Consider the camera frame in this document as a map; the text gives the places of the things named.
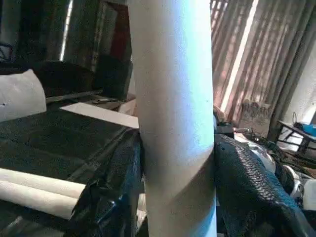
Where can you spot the dark wooden side table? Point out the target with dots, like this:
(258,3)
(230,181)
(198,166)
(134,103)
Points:
(296,138)

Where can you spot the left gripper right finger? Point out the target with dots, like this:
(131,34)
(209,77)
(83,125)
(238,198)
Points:
(247,197)

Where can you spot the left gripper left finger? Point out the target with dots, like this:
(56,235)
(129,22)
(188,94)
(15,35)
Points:
(108,209)

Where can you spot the grey printed cushion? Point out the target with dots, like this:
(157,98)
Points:
(19,96)

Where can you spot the shiny pleated curtain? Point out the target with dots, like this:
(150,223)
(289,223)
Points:
(259,49)

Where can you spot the black work mat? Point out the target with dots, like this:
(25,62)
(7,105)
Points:
(61,143)

